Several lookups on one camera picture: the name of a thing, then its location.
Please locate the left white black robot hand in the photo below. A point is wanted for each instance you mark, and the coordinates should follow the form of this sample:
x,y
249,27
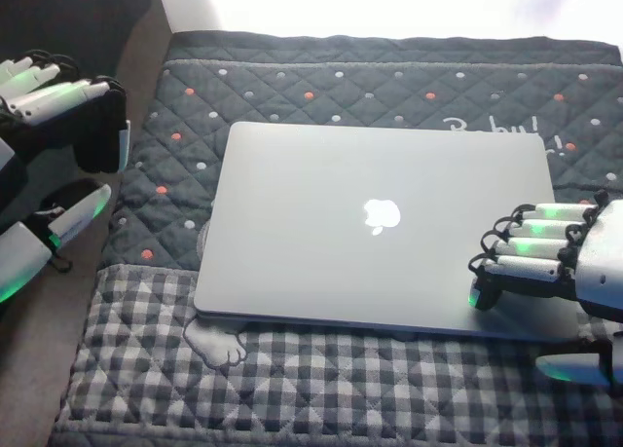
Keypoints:
x,y
99,130

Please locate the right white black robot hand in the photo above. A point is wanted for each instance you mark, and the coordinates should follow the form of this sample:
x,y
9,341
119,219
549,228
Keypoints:
x,y
596,257

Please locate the silver laptop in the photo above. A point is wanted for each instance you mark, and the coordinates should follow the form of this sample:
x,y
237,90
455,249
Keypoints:
x,y
316,252

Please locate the dark backdrop panel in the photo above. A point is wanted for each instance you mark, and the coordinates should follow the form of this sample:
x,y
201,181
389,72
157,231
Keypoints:
x,y
73,13

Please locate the grey quilt with checked border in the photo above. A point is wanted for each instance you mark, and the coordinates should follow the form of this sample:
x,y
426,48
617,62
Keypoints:
x,y
302,393

